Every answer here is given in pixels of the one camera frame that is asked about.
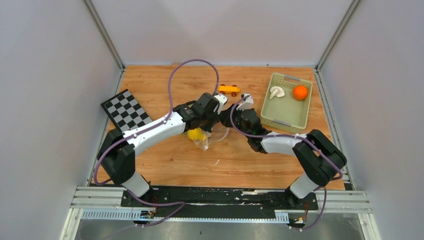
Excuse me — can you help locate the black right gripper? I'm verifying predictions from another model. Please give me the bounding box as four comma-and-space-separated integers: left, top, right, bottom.
219, 104, 251, 139

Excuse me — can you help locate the fake yellow lemon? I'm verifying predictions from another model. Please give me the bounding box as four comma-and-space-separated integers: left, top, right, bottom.
186, 127, 208, 141

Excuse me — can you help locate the clear zip top bag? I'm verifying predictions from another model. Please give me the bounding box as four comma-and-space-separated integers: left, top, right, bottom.
182, 125, 230, 150

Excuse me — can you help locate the white fake garlic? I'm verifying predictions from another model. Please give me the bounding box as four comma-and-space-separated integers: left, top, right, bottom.
268, 86, 285, 100

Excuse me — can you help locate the fake orange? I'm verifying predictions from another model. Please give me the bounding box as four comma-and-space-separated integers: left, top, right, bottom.
292, 85, 309, 101

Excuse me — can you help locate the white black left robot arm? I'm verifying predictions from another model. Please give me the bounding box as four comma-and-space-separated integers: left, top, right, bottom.
95, 92, 228, 207

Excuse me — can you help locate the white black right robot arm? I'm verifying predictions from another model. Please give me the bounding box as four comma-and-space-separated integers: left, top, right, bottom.
219, 108, 347, 209

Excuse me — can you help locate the yellow toy car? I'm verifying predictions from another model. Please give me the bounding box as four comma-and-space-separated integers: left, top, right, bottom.
217, 84, 241, 97

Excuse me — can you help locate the pale green plastic basket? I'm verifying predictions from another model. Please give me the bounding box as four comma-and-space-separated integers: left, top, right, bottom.
260, 72, 313, 134

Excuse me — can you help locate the black white checkerboard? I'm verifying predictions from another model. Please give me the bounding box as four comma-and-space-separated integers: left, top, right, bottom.
100, 89, 152, 132

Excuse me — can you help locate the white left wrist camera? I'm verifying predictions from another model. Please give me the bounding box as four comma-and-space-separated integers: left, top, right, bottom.
214, 93, 228, 114

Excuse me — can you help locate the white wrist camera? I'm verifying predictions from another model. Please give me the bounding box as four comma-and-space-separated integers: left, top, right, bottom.
214, 93, 228, 114
236, 93, 254, 111

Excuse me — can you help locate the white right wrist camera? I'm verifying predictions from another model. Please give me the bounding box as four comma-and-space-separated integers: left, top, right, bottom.
236, 93, 254, 111

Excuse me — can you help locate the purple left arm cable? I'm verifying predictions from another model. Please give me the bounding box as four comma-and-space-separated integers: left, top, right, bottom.
93, 58, 221, 227

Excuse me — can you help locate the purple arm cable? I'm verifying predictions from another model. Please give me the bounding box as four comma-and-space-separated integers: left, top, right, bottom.
93, 58, 221, 227
229, 95, 344, 232

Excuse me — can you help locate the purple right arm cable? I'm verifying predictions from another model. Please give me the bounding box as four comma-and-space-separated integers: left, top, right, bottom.
229, 95, 344, 232

